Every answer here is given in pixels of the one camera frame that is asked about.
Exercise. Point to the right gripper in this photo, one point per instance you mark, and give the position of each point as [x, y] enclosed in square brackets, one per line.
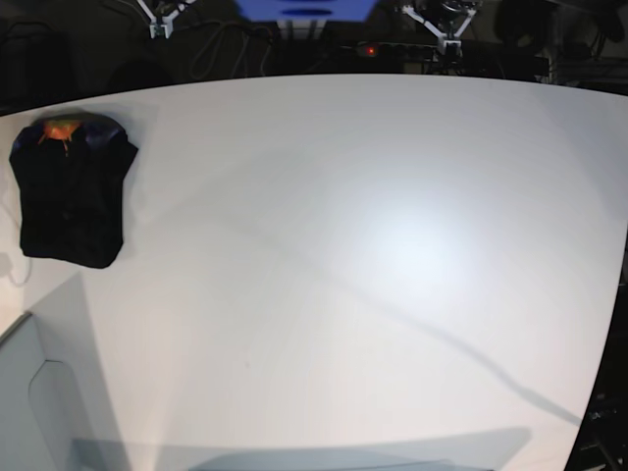
[162, 12]

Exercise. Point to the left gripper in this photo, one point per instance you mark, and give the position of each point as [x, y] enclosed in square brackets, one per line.
[446, 20]

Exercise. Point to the black T-shirt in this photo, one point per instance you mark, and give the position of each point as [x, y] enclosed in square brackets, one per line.
[70, 170]

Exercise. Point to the black power strip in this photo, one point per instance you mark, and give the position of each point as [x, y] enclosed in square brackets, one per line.
[398, 51]

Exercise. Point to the blue box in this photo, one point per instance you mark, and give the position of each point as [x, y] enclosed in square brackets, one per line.
[311, 10]

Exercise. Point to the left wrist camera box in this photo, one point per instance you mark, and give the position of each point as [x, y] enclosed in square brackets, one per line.
[450, 49]

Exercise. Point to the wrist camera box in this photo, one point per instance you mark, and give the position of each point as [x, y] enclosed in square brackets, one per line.
[160, 30]
[450, 49]

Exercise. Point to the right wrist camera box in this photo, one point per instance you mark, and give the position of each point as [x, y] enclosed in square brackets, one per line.
[160, 30]

